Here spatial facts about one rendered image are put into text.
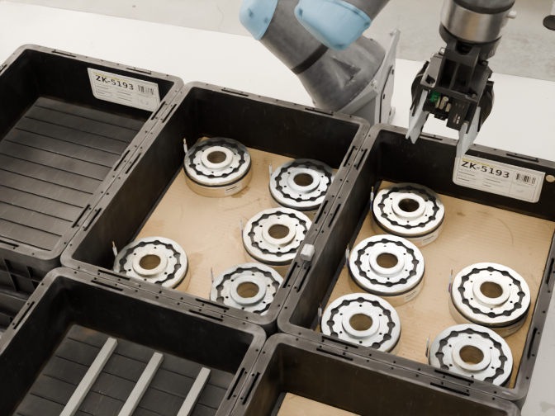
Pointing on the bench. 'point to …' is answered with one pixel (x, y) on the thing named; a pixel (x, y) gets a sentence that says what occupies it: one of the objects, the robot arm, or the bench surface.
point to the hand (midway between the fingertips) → (438, 139)
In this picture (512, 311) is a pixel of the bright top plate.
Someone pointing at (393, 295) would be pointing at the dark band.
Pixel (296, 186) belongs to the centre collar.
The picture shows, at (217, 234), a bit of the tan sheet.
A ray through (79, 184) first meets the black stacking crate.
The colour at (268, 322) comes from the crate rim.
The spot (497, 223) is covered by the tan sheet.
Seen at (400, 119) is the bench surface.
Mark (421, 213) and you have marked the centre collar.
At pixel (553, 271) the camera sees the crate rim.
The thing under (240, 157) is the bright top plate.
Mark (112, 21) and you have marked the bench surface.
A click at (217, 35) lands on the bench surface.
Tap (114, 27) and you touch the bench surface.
